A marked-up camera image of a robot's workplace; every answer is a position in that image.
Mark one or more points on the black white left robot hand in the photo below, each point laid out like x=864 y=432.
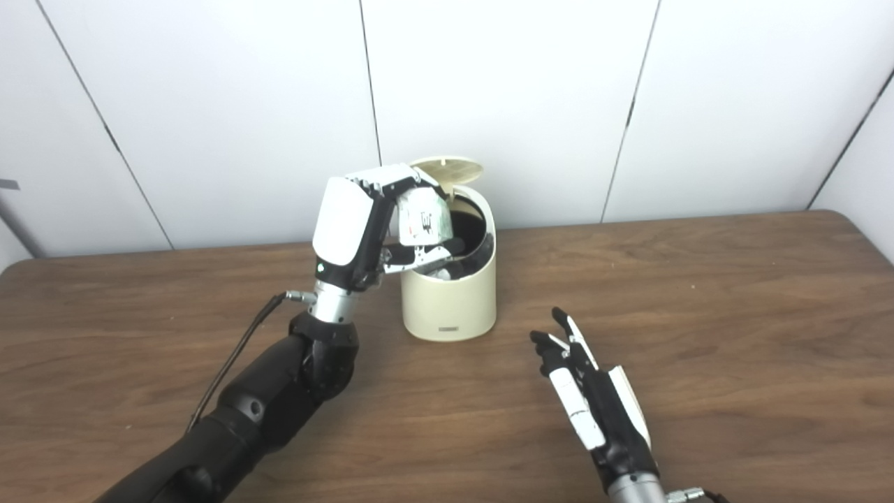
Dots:
x=342 y=223

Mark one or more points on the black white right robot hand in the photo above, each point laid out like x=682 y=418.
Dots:
x=618 y=426

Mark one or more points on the white green milk carton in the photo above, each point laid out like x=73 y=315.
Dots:
x=424 y=218

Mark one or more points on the cream round bin lid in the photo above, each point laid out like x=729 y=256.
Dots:
x=454 y=169

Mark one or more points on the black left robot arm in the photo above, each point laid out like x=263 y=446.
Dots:
x=279 y=391

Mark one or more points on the cream-colored round bin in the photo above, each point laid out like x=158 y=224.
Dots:
x=450 y=304

